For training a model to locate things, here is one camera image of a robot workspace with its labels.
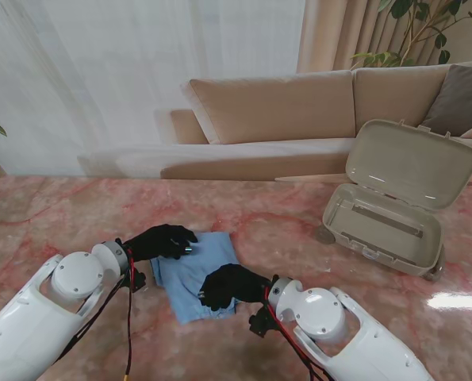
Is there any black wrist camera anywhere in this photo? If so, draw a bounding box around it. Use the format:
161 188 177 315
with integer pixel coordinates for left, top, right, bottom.
248 303 279 339
130 269 148 294

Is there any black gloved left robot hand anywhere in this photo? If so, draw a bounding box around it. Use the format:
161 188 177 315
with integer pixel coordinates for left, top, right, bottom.
124 224 200 263

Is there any light blue shirt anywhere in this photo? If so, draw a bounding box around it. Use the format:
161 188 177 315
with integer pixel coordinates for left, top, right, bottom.
150 232 240 326

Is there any tall green leafy plant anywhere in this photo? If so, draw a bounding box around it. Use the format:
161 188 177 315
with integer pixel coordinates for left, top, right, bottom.
350 0 472 68

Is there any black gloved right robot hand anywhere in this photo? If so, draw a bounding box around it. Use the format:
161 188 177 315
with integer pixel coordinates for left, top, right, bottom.
198 264 272 313

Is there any grey sofa cushion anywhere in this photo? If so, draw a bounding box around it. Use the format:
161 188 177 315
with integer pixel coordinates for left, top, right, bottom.
420 63 472 138

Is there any white sheer curtain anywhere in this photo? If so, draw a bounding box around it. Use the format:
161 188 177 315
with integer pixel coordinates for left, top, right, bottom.
0 0 306 175

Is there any beige curtain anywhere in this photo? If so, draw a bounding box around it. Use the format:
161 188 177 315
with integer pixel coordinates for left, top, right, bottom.
297 0 472 75

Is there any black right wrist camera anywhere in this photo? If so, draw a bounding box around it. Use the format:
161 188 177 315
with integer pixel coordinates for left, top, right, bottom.
248 303 279 339

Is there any red black right arm cable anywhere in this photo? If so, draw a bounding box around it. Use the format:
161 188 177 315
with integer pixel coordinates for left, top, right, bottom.
263 287 332 381

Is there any red black arm cable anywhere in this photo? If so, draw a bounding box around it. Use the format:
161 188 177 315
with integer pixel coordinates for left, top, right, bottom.
263 287 332 381
56 248 137 381

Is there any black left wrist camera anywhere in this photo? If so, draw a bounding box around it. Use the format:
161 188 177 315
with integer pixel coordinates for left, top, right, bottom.
130 269 148 294

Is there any red black left arm cable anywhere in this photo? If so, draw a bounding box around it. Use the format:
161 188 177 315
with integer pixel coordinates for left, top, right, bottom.
56 248 137 381

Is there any beige hard-shell suitcase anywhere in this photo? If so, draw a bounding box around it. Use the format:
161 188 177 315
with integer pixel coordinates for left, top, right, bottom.
317 118 472 281

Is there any beige fabric sofa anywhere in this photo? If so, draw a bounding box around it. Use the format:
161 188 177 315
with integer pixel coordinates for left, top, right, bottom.
76 59 472 182

